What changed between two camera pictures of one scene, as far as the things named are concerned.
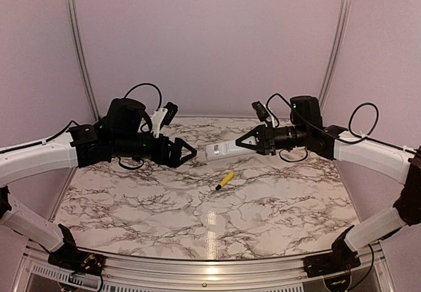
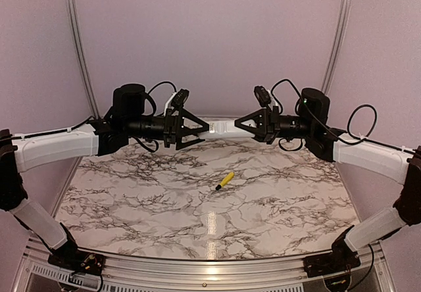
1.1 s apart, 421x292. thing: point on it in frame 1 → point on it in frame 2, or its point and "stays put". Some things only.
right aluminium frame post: [343, 27] stays put
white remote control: [227, 150] → [225, 130]
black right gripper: [259, 131] → [268, 121]
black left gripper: [173, 160] → [172, 125]
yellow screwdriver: [225, 181] stays put
